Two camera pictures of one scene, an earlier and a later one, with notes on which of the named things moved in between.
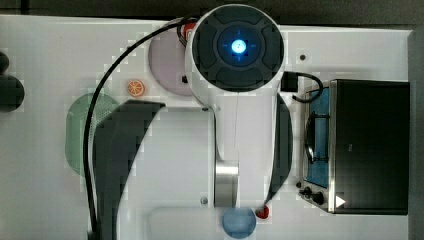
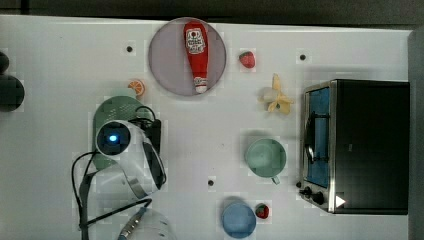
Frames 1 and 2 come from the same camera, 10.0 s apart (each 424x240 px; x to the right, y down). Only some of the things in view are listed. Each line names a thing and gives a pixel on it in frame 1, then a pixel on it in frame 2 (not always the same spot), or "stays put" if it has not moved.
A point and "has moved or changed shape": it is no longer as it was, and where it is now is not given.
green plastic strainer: [75, 125] has moved or changed shape
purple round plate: [168, 66] stays put
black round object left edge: [12, 91] stays put
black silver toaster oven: [356, 148] stays put
